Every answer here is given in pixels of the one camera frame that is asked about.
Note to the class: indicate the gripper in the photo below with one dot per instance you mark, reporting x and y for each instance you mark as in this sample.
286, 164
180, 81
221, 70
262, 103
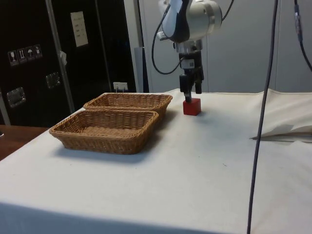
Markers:
191, 61

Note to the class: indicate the red cube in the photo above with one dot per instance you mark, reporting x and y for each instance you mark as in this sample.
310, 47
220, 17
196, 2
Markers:
192, 107

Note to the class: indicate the wicker basket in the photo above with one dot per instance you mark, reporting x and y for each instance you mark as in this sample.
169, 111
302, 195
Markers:
136, 101
104, 136

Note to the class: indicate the pale lockers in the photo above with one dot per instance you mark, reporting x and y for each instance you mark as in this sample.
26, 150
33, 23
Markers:
243, 48

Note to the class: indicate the black cabinet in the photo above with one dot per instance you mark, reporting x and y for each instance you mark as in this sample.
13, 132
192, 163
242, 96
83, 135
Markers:
31, 73

